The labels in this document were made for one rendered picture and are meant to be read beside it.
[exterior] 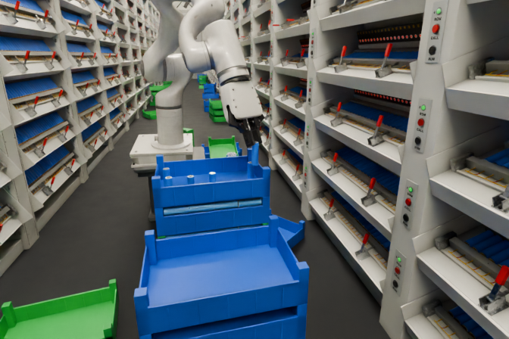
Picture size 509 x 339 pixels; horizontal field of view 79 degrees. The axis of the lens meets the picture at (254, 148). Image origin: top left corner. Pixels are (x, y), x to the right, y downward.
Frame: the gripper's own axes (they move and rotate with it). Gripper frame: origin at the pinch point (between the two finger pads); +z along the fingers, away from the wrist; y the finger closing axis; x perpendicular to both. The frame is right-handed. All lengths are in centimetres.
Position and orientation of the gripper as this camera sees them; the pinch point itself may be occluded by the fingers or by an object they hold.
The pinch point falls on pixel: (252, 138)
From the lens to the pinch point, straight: 82.3
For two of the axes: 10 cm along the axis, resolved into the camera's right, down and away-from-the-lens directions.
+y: -7.2, 2.0, -6.6
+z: 2.9, 9.6, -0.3
